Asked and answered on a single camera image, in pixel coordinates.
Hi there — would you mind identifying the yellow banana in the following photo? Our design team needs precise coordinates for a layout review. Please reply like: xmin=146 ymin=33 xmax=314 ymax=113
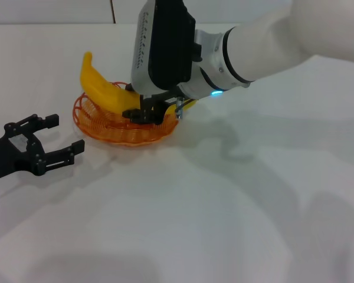
xmin=80 ymin=51 xmax=199 ymax=114

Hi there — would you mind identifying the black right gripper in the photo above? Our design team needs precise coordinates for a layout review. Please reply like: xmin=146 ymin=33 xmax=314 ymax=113
xmin=122 ymin=91 xmax=178 ymax=124

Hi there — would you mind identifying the orange wire basket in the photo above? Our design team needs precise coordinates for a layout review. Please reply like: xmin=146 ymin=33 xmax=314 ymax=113
xmin=73 ymin=81 xmax=179 ymax=147

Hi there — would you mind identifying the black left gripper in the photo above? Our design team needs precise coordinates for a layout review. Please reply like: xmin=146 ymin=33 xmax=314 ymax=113
xmin=0 ymin=113 xmax=86 ymax=183

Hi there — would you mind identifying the silver black wrist camera box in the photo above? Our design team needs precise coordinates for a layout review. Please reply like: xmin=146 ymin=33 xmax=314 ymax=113
xmin=130 ymin=0 xmax=196 ymax=96

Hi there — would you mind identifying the metal cable connector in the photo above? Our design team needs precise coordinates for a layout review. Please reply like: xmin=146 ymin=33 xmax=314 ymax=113
xmin=175 ymin=96 xmax=186 ymax=119

